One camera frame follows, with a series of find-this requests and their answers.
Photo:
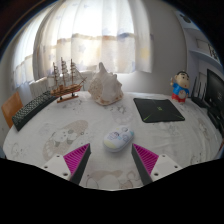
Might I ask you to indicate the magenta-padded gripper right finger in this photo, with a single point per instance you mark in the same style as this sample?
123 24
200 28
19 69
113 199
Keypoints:
146 158

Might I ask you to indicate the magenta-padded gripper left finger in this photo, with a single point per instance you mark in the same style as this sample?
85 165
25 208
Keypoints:
77 156

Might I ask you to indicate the white cartoon-printed computer mouse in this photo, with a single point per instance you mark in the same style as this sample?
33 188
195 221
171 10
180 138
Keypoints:
117 139

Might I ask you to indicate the black mouse pad green lines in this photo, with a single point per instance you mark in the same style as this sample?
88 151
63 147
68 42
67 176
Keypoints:
158 110

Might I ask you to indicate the white cartoon-printed tablecloth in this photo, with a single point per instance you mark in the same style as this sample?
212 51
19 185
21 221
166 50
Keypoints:
86 116

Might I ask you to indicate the black computer keyboard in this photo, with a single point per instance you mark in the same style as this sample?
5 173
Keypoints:
31 109

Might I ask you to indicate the wooden model sailing ship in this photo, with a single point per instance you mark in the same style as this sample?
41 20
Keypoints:
66 90

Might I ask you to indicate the large white conch shell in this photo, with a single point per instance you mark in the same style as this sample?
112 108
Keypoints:
105 87

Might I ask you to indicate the black router with antennas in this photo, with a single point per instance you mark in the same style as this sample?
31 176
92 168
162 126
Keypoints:
200 101

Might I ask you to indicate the cartoon boy figurine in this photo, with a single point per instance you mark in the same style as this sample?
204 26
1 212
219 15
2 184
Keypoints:
181 87

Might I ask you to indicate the orange wooden chair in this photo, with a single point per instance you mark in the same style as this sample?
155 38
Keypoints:
10 108

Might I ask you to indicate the black computer monitor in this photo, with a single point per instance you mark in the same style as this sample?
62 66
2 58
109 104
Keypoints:
216 90

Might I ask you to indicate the white sheer star-print curtain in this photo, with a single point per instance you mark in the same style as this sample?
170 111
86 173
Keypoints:
90 36

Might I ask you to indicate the white wall shelf unit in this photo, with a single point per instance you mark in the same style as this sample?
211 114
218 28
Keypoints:
203 50

